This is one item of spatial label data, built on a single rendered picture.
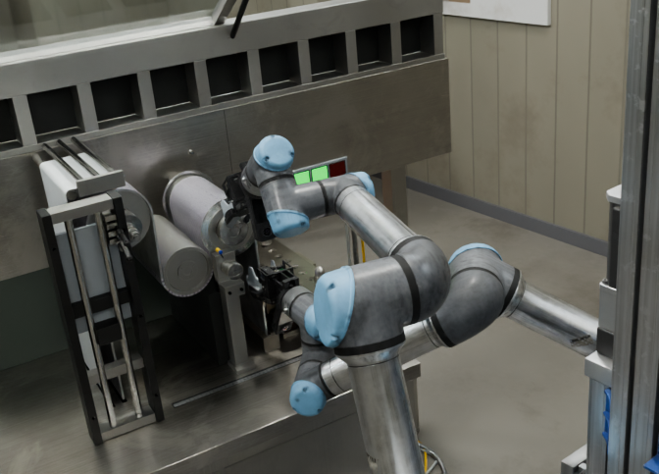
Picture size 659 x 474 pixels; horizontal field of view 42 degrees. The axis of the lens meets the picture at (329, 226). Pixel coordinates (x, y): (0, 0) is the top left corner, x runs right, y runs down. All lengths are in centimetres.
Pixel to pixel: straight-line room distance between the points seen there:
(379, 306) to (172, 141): 109
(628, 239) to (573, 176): 346
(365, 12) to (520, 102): 243
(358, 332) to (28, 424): 102
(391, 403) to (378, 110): 135
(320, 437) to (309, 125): 88
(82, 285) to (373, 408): 72
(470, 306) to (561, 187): 314
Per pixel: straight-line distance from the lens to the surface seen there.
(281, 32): 237
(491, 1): 480
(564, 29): 454
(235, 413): 199
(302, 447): 206
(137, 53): 222
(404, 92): 260
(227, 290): 201
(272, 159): 168
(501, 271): 179
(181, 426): 199
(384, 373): 136
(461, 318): 167
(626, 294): 128
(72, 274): 184
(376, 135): 258
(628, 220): 124
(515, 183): 499
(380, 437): 138
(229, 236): 202
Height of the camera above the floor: 203
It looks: 23 degrees down
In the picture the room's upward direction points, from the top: 5 degrees counter-clockwise
